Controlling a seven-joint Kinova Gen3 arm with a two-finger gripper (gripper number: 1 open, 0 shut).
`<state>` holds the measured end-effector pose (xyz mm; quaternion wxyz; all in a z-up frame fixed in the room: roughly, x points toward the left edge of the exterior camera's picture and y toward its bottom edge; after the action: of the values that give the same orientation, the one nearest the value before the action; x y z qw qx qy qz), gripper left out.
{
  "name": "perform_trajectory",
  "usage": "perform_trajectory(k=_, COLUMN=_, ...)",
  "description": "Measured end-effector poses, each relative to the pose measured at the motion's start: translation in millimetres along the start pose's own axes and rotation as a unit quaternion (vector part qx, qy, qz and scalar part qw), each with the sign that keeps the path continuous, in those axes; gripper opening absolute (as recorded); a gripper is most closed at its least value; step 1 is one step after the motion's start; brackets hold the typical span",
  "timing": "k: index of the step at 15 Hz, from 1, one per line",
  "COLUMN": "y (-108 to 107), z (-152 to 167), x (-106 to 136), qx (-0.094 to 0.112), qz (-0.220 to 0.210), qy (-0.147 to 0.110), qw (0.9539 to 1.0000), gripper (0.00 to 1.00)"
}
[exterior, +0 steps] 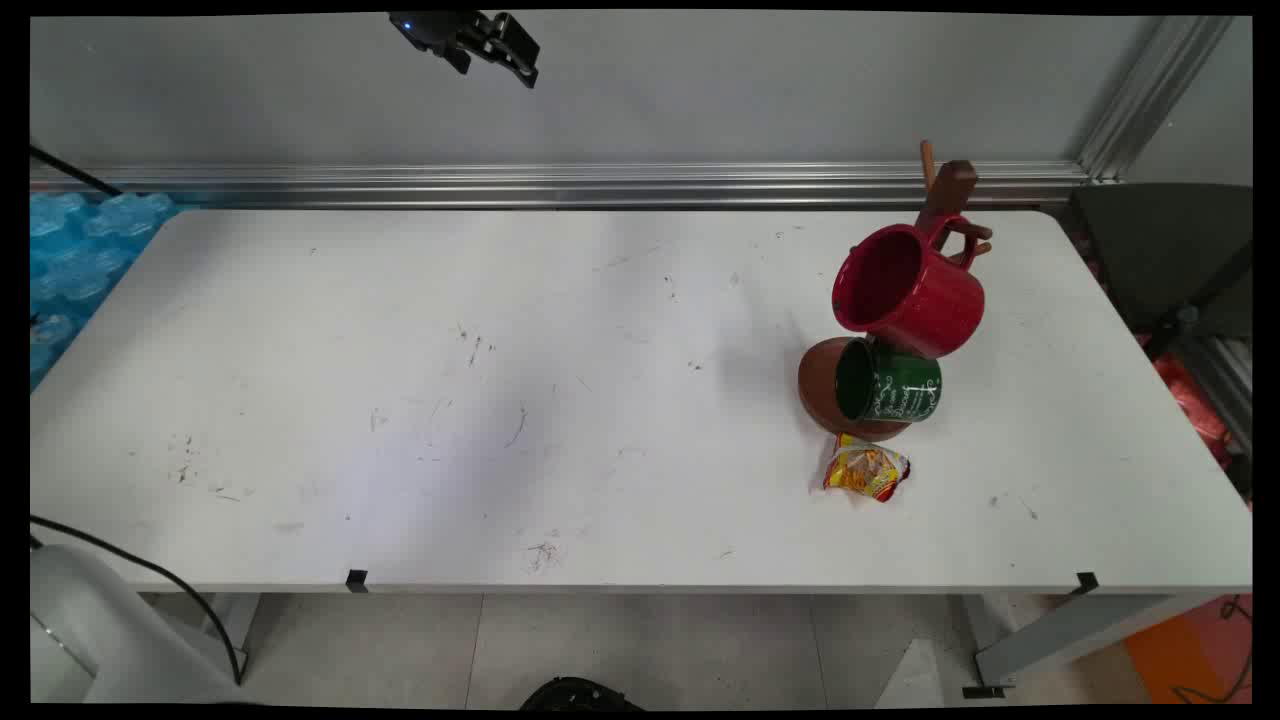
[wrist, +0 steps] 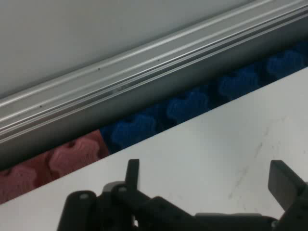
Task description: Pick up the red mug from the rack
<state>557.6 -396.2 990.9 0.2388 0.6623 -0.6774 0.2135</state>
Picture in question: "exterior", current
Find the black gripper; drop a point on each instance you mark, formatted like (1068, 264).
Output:
(468, 38)

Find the red enamel mug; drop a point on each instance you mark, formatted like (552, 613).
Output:
(925, 300)

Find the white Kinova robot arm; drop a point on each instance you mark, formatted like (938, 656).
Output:
(100, 630)

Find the brown wooden mug tree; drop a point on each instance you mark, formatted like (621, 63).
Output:
(952, 188)

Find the blue foam mat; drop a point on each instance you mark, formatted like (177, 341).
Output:
(80, 260)

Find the green mug with white script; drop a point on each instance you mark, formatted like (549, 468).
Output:
(900, 390)

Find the yellow red snack packet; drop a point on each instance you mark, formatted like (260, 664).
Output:
(866, 470)

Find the black table edge clip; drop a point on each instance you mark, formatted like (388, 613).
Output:
(1087, 582)
(357, 580)

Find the grey table leg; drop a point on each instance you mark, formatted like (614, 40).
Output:
(1070, 635)
(235, 620)

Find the black round floor object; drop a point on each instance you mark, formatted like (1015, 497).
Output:
(580, 696)

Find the white angled board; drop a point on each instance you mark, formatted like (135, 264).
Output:
(915, 685)

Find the red foam mat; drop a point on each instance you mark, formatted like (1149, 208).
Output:
(1195, 400)

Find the black table foot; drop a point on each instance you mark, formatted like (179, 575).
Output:
(984, 691)

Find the orange red floor mat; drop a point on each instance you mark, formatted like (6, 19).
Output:
(1180, 650)

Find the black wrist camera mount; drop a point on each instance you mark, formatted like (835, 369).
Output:
(415, 28)

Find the long aluminium frame rail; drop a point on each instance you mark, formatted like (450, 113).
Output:
(600, 185)

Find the aluminium corner post rail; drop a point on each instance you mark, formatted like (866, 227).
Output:
(1150, 100)

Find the aluminium side frame rail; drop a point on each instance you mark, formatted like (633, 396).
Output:
(1225, 385)

